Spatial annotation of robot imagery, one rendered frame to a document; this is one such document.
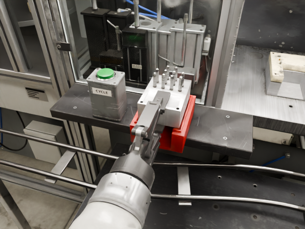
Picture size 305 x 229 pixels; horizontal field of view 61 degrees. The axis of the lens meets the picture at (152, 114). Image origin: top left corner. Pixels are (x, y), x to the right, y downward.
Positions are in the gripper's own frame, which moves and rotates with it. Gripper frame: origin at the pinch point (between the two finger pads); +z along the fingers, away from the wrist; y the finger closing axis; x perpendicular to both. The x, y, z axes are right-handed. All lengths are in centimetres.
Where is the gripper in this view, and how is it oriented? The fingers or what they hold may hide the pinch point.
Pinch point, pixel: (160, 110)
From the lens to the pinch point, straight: 57.6
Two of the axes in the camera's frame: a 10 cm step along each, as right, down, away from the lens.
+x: -9.6, -1.8, 2.2
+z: 2.9, -6.3, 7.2
